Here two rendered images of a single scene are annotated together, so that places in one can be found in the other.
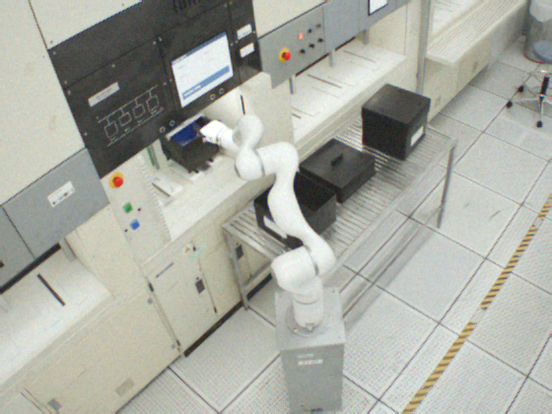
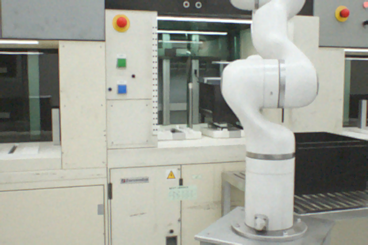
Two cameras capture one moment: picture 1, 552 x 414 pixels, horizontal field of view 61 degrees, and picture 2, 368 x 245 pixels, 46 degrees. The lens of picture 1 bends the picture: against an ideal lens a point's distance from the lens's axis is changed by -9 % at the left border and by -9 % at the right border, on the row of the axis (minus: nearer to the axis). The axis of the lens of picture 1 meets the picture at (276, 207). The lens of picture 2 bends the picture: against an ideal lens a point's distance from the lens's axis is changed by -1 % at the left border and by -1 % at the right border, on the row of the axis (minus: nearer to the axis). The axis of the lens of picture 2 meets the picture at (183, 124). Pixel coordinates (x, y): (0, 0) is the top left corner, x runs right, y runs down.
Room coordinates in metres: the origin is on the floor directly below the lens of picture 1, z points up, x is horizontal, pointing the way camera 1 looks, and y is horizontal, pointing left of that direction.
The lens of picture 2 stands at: (0.08, -0.35, 1.13)
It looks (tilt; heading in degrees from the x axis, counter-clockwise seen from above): 6 degrees down; 26
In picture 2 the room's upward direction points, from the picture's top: straight up
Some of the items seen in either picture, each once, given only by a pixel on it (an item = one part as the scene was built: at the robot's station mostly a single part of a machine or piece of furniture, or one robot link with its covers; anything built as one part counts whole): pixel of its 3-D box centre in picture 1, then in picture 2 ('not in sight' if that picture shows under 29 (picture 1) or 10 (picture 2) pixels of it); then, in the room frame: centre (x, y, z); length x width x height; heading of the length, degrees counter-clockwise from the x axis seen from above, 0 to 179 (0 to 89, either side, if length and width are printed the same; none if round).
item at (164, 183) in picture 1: (156, 192); (173, 132); (1.87, 0.58, 0.89); 0.22 x 0.21 x 0.04; 42
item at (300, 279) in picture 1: (297, 276); (257, 107); (1.12, -0.04, 1.07); 0.19 x 0.12 x 0.24; 108
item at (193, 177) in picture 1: (195, 163); (226, 130); (2.05, 0.38, 0.89); 0.22 x 0.21 x 0.04; 42
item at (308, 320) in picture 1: (308, 305); (269, 191); (1.13, -0.07, 0.85); 0.19 x 0.19 x 0.18
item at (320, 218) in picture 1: (295, 210); (311, 160); (1.66, -0.09, 0.85); 0.28 x 0.28 x 0.17; 40
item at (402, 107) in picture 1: (395, 120); not in sight; (2.19, -0.71, 0.89); 0.29 x 0.29 x 0.25; 46
